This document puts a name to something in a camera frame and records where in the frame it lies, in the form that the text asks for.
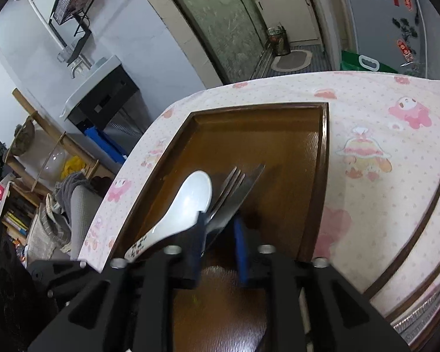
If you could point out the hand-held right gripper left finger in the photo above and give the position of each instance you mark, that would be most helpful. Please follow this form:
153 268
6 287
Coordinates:
195 249

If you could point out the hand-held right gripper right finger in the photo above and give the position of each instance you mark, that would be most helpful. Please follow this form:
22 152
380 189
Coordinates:
241 253

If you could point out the white ceramic spoon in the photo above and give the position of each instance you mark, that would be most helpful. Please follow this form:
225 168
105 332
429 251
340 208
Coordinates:
196 194

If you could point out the metal table knife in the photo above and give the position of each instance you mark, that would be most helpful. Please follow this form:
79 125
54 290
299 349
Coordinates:
240 196

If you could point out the metal fork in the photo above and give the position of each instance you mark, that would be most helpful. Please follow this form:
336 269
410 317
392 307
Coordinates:
227 190

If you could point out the brown wooden tray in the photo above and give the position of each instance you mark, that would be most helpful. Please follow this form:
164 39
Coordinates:
260 143

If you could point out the dark brown chopstick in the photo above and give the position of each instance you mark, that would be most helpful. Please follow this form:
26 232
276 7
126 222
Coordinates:
425 282
421 227

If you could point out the grey chair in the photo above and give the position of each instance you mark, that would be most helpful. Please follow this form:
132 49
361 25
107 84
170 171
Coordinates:
82 220

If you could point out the grey towel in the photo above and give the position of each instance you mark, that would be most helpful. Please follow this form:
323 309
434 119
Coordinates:
71 187

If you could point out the blue plastic crate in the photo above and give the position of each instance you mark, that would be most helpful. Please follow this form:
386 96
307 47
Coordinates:
102 143

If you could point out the yellow bag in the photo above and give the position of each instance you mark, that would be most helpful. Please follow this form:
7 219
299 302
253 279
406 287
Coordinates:
72 167

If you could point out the beige tote bag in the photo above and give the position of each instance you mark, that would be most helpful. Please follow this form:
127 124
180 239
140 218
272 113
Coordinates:
47 231

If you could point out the bamboo shelf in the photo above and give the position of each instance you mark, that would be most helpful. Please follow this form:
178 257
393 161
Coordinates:
73 146

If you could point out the clear glass dome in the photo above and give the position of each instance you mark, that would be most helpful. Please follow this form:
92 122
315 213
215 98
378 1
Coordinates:
53 165

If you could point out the black cabinet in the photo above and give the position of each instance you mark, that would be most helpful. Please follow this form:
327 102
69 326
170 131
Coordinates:
102 99

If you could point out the row of books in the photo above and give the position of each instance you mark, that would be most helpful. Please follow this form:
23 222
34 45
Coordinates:
16 220

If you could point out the pink printed tablecloth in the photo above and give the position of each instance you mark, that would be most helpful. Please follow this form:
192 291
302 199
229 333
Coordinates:
370 124

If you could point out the black panel with round holes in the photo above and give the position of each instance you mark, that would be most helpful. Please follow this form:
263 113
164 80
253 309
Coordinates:
7 286

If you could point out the white sink basin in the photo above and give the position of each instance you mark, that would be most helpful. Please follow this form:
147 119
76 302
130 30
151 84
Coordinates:
91 80

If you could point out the oval rug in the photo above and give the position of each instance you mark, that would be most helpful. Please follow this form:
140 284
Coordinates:
291 60

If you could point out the pink box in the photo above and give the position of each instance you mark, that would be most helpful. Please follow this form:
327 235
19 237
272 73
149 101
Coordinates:
3 190

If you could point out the woven hat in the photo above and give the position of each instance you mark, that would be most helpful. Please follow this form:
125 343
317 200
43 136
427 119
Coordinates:
24 137

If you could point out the metal trash can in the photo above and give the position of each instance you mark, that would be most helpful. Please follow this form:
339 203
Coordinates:
280 42

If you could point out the metal faucet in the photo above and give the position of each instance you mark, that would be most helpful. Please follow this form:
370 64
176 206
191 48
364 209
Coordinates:
79 64

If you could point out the frosted glass sliding door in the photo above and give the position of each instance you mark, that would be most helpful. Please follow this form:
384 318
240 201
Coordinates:
220 25

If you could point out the white kitchen cabinet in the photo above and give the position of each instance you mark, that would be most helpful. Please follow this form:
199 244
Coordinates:
289 11

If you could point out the grey door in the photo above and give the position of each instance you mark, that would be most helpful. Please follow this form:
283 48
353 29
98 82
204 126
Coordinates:
374 33

